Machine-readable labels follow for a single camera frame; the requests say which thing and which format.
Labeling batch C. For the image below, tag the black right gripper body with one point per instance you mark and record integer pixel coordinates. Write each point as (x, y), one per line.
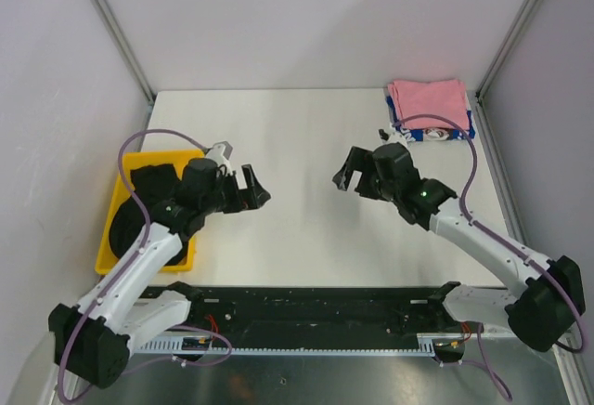
(376, 187)

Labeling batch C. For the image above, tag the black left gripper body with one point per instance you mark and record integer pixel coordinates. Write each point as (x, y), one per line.
(225, 193)

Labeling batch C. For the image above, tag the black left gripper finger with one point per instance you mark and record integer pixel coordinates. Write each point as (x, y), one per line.
(250, 201)
(253, 186)

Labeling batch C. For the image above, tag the blue printed t-shirt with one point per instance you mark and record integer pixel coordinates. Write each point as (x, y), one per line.
(430, 134)

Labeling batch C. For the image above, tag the pink t-shirt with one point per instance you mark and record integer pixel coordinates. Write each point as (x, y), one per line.
(445, 99)

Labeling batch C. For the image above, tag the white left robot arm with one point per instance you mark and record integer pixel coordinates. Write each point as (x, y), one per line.
(96, 338)

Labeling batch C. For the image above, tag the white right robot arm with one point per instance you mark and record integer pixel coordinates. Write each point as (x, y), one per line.
(541, 299)

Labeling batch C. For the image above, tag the yellow plastic bin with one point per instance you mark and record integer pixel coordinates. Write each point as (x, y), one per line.
(123, 188)

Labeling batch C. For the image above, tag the black t-shirt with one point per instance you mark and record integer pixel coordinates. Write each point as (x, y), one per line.
(153, 184)

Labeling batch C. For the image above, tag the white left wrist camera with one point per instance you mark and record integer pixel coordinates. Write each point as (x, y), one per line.
(220, 153)

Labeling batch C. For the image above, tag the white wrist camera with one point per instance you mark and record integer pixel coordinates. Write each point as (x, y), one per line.
(220, 153)
(392, 136)

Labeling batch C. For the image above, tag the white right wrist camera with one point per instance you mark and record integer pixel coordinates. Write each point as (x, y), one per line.
(392, 136)

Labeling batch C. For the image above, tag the aluminium side rail right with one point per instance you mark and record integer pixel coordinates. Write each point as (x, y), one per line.
(498, 171)

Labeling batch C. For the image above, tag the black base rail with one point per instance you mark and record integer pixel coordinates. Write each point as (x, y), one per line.
(244, 311)

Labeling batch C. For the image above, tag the white slotted cable duct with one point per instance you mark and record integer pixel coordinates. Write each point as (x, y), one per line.
(368, 344)

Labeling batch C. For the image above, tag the aluminium frame post right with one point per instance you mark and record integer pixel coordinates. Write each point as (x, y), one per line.
(513, 37)

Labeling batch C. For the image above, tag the aluminium frame post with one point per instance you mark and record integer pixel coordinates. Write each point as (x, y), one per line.
(119, 39)
(513, 37)

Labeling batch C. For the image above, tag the aluminium frame post left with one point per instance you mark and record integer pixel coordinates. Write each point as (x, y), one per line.
(119, 39)

